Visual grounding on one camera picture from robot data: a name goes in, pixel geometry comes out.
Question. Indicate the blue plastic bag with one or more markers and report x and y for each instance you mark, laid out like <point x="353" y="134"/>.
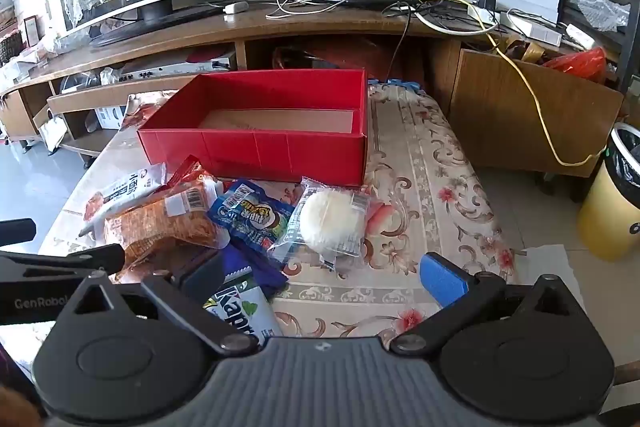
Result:
<point x="400" y="85"/>

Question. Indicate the silver set-top box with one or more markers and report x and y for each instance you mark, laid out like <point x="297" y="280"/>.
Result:
<point x="175" y="68"/>

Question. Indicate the clear bubble wrap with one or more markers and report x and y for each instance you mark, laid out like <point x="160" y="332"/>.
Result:
<point x="597" y="9"/>

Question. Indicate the wooden television cabinet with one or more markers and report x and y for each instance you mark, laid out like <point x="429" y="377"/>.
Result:
<point x="200" y="32"/>

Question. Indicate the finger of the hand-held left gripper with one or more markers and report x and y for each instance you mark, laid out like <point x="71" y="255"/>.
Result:
<point x="17" y="230"/>
<point x="65" y="259"/>

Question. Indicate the red cardboard box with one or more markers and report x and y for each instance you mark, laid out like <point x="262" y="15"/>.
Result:
<point x="250" y="152"/>

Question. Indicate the white paper sheet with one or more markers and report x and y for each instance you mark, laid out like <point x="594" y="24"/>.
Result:
<point x="550" y="272"/>

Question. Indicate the blue candy packet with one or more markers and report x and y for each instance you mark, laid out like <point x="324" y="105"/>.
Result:
<point x="250" y="217"/>

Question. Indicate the black power adapter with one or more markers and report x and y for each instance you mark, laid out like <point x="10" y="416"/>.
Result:
<point x="484" y="0"/>

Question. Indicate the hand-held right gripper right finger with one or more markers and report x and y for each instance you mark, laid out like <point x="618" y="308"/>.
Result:
<point x="442" y="279"/>

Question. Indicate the clear white cake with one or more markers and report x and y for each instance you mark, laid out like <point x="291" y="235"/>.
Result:
<point x="325" y="222"/>

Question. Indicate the orange spicy strip packet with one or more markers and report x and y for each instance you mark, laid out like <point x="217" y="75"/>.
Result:
<point x="160" y="227"/>

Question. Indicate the brown cardboard box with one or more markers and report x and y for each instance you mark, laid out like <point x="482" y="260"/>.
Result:
<point x="500" y="117"/>

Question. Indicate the yellow trash can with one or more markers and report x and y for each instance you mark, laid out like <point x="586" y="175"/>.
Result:
<point x="600" y="212"/>

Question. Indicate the floral tablecloth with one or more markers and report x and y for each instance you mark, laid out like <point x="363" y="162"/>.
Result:
<point x="425" y="167"/>

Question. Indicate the white power strip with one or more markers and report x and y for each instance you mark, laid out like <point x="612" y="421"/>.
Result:
<point x="530" y="29"/>

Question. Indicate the dark blue snack packet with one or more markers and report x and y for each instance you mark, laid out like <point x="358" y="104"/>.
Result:
<point x="265" y="274"/>

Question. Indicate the white power adapter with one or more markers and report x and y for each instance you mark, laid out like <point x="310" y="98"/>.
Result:
<point x="235" y="7"/>

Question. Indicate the green and white snack packet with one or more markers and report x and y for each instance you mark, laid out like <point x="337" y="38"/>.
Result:
<point x="240" y="312"/>

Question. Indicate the white red snack packet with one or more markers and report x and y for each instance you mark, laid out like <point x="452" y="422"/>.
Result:
<point x="130" y="189"/>

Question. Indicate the orange plastic bag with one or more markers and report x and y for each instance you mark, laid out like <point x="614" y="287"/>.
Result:
<point x="580" y="62"/>

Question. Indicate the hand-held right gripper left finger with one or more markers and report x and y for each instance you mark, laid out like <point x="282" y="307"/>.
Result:
<point x="206" y="274"/>

